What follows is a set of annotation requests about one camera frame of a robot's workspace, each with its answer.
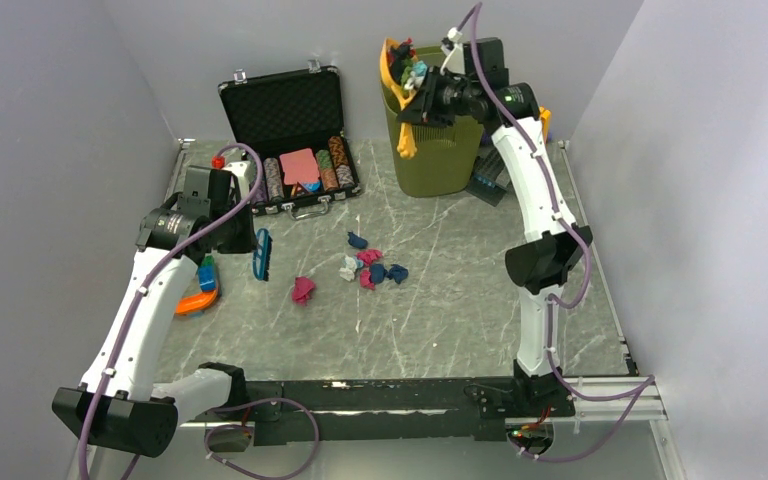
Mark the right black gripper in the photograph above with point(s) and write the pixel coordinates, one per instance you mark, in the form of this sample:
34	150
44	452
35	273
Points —
440	79

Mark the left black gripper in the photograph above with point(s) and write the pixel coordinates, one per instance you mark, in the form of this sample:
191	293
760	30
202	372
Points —
247	242

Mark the blue hand brush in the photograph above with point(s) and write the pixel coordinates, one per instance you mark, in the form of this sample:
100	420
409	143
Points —
261	257

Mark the orange slotted scoop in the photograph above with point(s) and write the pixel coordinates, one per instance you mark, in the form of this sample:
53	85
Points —
390	73

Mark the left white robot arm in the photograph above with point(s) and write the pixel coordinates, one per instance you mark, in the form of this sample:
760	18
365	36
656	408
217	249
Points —
117	404

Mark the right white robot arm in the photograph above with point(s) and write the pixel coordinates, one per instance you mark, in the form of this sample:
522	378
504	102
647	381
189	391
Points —
553	244

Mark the cyan paper scrap top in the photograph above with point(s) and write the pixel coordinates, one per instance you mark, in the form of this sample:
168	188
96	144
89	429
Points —
416	76

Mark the green paper scrap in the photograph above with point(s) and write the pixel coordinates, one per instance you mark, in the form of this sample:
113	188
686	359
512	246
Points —
408	71

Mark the orange toy with blocks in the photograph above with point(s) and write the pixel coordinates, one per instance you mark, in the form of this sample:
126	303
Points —
209	290

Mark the green mesh waste basket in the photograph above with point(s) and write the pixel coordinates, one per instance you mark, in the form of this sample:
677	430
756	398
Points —
445	158

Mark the pink paper scrap lone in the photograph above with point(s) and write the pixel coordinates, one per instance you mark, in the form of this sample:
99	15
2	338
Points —
302	290

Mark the toy brick construction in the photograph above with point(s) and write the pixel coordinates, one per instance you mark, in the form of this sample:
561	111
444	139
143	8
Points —
490	175

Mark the white paper scrap left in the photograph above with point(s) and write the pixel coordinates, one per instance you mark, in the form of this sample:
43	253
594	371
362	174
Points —
349	267

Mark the navy paper scrap upper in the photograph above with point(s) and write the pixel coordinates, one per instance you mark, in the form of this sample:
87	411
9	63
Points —
356	241

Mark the black poker chip case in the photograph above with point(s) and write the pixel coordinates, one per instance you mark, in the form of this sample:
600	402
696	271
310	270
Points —
285	112

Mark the pink paper scrap right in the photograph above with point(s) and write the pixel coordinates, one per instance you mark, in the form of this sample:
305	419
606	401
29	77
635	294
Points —
369	256

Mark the pink paper scrap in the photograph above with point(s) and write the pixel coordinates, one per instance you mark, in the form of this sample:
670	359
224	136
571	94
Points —
369	256
365	280

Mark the pink paper scrap left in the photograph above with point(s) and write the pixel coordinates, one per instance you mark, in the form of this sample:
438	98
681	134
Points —
365	280

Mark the navy paper scrap small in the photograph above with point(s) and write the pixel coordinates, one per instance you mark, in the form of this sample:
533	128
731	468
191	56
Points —
377	273

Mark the navy paper scrap middle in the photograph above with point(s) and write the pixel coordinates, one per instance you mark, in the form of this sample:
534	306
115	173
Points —
397	273

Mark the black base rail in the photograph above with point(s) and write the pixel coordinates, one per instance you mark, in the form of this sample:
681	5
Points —
483	409

